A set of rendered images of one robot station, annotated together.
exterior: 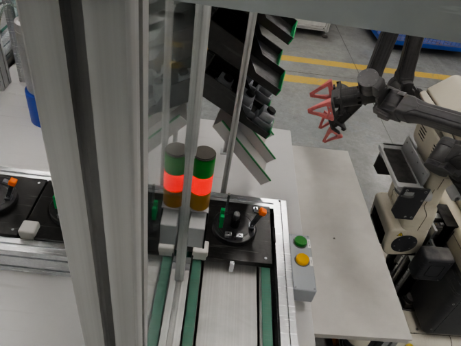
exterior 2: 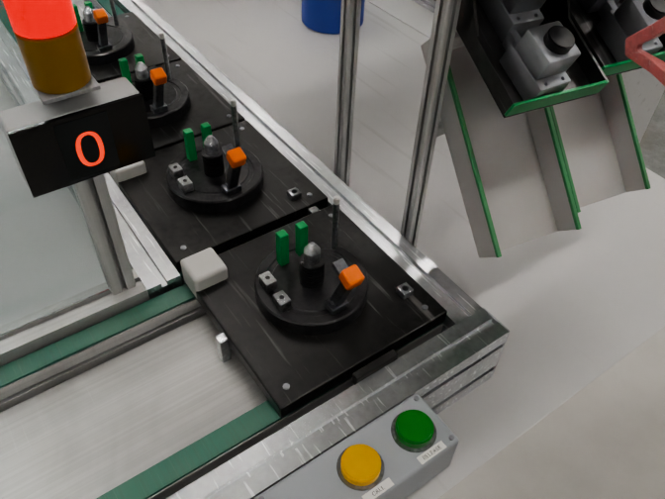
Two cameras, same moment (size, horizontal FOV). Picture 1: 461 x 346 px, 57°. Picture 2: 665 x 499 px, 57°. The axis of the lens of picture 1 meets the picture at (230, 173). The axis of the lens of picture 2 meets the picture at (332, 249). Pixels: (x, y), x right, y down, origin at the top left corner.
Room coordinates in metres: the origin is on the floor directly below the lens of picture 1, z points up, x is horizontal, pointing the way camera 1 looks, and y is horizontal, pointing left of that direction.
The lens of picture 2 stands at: (0.64, -0.48, 1.55)
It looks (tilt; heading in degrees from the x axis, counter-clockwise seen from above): 45 degrees down; 57
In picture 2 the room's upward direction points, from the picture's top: 3 degrees clockwise
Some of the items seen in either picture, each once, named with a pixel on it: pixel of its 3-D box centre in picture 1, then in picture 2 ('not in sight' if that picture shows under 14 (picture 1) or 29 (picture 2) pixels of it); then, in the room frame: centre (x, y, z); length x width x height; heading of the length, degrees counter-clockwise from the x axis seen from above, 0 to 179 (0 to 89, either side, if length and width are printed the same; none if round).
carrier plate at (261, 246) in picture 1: (233, 231); (311, 294); (0.89, -0.04, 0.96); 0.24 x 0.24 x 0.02; 4
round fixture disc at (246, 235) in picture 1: (234, 226); (312, 284); (0.89, -0.04, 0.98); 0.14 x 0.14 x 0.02
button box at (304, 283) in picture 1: (300, 266); (358, 479); (0.83, -0.26, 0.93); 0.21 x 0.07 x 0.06; 4
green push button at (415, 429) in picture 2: (300, 241); (414, 430); (0.90, -0.26, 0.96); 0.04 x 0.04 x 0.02
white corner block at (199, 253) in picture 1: (199, 250); (205, 273); (0.79, 0.05, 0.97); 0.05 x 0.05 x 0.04; 4
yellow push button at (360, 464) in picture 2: (302, 259); (360, 466); (0.83, -0.26, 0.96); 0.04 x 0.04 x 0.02
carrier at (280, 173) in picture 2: not in sight; (212, 157); (0.87, 0.21, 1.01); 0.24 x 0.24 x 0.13; 4
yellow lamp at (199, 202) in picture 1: (199, 195); (54, 53); (0.70, 0.06, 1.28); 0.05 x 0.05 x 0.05
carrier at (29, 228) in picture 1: (72, 200); (143, 83); (0.86, 0.46, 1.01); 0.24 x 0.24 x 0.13; 4
